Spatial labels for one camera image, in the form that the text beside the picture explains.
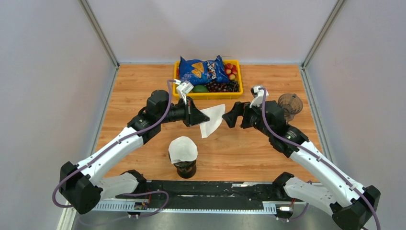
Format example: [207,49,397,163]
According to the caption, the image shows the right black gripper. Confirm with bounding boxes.
[222,99,272,138]

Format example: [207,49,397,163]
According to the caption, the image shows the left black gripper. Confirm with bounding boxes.
[158,96,210,127]

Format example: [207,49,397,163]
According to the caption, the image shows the white paper coffee filter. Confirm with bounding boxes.
[168,136,198,164]

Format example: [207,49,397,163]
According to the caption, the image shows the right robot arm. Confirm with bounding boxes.
[222,101,382,230]

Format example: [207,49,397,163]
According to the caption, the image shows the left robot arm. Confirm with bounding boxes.
[54,90,210,214]

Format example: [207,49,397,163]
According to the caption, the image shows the dark coffee dripper on stand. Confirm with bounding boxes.
[169,153,197,179]

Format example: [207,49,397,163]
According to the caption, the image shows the yellow plastic tray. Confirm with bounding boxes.
[172,59,244,100]

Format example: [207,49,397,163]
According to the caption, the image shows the dark purple grapes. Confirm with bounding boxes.
[205,80,239,92]

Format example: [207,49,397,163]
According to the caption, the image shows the dark green avocado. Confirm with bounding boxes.
[192,85,209,93]

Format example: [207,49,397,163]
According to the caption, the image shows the red peaches bunch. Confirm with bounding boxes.
[224,63,238,81]

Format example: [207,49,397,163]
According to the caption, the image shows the blue chips bag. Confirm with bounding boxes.
[178,55,230,86]

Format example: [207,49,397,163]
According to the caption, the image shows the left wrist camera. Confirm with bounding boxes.
[174,79,194,104]

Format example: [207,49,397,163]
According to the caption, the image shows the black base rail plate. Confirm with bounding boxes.
[117,180,292,210]

